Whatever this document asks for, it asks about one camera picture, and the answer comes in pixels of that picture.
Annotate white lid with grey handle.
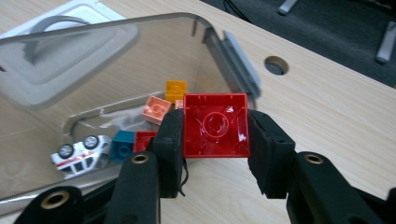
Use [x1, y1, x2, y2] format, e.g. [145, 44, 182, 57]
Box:
[0, 0, 139, 110]

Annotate red toy block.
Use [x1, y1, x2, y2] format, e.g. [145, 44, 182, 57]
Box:
[134, 131, 158, 153]
[182, 92, 251, 159]

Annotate transparent brown storage box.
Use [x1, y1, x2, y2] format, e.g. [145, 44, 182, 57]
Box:
[0, 12, 262, 216]

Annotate blue toy block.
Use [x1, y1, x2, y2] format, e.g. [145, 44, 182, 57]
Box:
[110, 130, 136, 163]

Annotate pink toy block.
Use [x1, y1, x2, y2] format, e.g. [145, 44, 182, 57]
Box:
[141, 95, 173, 125]

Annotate orange toy block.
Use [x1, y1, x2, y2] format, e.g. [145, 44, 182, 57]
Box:
[164, 79, 189, 104]

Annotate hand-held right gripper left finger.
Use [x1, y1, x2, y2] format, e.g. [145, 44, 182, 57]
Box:
[153, 108, 189, 199]

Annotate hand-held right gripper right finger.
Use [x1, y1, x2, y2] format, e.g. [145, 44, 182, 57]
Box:
[247, 109, 297, 200]

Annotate thin black floor cables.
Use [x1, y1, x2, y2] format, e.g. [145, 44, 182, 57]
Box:
[222, 0, 250, 22]

